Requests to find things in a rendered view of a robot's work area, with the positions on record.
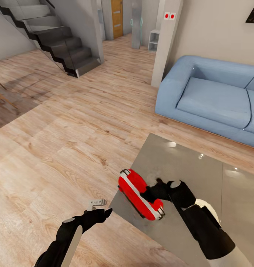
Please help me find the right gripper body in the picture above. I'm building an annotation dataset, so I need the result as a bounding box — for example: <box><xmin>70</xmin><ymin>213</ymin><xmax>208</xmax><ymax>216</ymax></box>
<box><xmin>144</xmin><ymin>178</ymin><xmax>165</xmax><ymax>204</ymax></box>

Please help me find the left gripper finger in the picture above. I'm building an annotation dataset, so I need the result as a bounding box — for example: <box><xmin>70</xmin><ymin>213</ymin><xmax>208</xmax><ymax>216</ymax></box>
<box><xmin>105</xmin><ymin>208</ymin><xmax>113</xmax><ymax>219</ymax></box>

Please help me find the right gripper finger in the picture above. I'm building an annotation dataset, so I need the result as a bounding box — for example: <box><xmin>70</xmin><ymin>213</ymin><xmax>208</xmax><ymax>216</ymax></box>
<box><xmin>140</xmin><ymin>193</ymin><xmax>148</xmax><ymax>201</ymax></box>

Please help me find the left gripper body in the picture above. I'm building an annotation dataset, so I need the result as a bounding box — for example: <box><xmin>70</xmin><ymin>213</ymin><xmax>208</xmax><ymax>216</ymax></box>
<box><xmin>84</xmin><ymin>209</ymin><xmax>105</xmax><ymax>228</ymax></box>

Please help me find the radio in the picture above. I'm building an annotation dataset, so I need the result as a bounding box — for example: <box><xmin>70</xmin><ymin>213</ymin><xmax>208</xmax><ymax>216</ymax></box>
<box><xmin>118</xmin><ymin>169</ymin><xmax>164</xmax><ymax>221</ymax></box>

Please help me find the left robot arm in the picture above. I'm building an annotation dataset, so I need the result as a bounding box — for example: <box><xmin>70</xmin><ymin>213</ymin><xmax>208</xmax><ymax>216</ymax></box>
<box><xmin>34</xmin><ymin>199</ymin><xmax>113</xmax><ymax>267</ymax></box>

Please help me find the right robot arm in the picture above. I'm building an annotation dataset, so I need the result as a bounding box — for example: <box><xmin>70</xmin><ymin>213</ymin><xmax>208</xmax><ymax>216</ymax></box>
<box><xmin>140</xmin><ymin>168</ymin><xmax>252</xmax><ymax>267</ymax></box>

